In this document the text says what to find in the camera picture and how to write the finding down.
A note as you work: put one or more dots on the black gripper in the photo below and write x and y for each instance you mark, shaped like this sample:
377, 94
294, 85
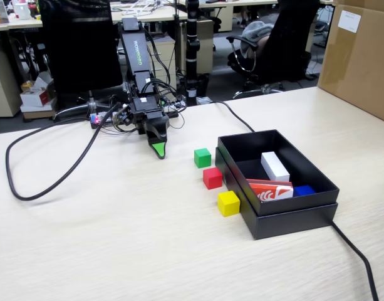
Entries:
140, 116

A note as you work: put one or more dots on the green wooden cube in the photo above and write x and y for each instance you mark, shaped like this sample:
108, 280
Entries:
202, 158

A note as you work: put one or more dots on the red wooden cube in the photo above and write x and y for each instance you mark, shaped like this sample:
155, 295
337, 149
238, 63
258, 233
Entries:
212, 178

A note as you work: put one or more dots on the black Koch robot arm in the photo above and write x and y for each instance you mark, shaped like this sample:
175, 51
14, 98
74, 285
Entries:
133, 53

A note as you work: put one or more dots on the orange and white card box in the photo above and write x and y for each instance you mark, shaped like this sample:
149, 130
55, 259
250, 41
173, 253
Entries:
267, 192

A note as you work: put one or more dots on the black cardboard box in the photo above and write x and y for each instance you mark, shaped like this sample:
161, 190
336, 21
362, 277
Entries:
298, 203

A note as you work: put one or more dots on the black open box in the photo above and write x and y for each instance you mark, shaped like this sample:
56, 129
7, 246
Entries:
292, 225

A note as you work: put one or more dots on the large brown cardboard box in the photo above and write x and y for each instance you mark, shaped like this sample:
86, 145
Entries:
361, 62

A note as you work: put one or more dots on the white power strip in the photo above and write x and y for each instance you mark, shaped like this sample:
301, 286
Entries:
177, 106

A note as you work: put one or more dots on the controller board with red light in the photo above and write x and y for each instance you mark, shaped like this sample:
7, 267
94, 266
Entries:
97, 119

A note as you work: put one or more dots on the yellow wooden cube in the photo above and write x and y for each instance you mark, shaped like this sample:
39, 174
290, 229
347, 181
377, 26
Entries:
228, 203

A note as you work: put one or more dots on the black jointed pole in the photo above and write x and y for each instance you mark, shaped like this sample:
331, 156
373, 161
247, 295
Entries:
191, 47

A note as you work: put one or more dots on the narrow beige cabinet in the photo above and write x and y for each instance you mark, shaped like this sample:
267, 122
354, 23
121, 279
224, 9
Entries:
206, 47

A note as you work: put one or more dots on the white rectangular block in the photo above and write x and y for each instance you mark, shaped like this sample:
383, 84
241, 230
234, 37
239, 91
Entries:
274, 166

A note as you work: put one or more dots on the black mesh office chair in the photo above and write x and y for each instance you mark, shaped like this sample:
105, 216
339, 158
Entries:
82, 47

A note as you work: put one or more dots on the brown floor carton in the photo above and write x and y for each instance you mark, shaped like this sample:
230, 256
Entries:
38, 113

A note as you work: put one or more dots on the beige office desk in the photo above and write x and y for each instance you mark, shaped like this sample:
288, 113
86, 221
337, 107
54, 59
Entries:
22, 23
118, 15

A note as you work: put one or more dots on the white and red carton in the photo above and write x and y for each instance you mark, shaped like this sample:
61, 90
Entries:
35, 98

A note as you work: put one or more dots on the grey cloth bundle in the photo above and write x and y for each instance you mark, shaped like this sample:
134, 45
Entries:
256, 31

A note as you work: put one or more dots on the blue wooden cube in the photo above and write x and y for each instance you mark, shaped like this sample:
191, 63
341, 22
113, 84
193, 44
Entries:
304, 190

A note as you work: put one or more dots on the black armrest office chair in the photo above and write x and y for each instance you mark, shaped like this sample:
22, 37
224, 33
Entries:
288, 47

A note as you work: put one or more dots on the cola bottle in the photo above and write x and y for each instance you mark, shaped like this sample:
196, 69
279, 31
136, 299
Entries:
33, 7

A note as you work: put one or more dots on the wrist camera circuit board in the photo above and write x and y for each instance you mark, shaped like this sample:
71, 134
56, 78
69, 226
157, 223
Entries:
122, 116

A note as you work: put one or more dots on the desk picture frame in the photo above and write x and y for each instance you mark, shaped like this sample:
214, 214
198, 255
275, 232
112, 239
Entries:
0, 12

